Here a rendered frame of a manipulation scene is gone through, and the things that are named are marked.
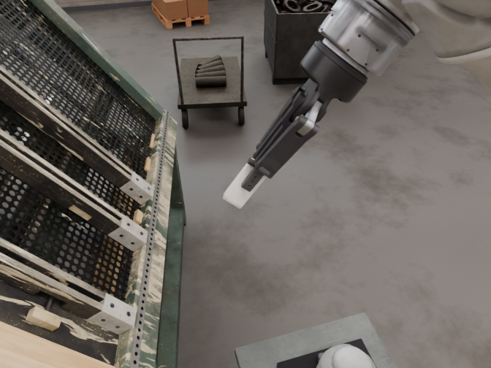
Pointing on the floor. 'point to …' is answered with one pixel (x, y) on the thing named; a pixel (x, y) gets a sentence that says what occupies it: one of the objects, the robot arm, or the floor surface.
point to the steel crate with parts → (291, 35)
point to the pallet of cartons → (180, 12)
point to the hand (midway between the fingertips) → (245, 184)
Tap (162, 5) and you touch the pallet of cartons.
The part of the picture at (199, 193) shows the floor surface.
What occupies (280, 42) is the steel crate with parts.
